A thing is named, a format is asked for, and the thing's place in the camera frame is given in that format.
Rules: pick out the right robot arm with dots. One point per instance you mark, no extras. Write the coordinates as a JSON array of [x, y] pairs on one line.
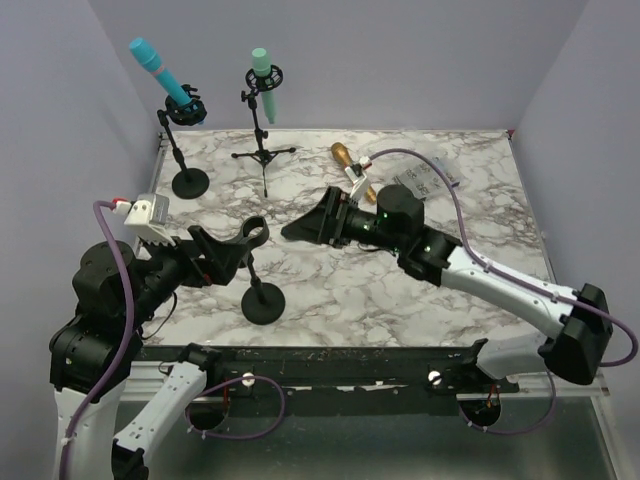
[[572, 331]]

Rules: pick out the black tripod microphone stand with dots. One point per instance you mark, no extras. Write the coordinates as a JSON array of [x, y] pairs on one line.
[[261, 155]]

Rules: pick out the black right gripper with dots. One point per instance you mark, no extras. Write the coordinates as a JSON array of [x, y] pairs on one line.
[[328, 219]]

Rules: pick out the mint green microphone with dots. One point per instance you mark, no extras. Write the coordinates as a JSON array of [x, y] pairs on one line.
[[262, 69]]

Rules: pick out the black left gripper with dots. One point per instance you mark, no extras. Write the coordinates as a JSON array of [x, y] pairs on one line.
[[227, 255]]

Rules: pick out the gold microphone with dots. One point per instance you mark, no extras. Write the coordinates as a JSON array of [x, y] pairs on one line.
[[341, 155]]

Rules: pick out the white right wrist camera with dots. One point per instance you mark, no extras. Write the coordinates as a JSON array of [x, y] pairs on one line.
[[356, 172]]

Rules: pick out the blue microphone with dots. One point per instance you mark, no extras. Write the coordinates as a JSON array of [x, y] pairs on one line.
[[182, 104]]

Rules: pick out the black round base stand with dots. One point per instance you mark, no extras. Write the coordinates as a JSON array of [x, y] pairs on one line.
[[189, 182]]

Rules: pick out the black clip microphone stand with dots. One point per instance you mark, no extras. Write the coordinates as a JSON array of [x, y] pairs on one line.
[[262, 303]]

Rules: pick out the aluminium table frame rail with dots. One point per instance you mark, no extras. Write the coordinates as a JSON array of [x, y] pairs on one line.
[[128, 309]]

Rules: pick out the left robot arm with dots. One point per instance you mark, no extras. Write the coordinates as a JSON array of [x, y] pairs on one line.
[[91, 356]]

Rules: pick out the black front table rail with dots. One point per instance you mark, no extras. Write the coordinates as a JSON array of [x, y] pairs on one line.
[[336, 381]]

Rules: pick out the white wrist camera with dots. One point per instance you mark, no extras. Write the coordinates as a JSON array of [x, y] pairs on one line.
[[356, 172], [146, 217]]

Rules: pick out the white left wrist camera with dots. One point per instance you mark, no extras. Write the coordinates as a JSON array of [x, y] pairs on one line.
[[146, 217]]

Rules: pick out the clear plastic screw box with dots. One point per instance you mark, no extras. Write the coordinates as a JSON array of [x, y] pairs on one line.
[[422, 180]]

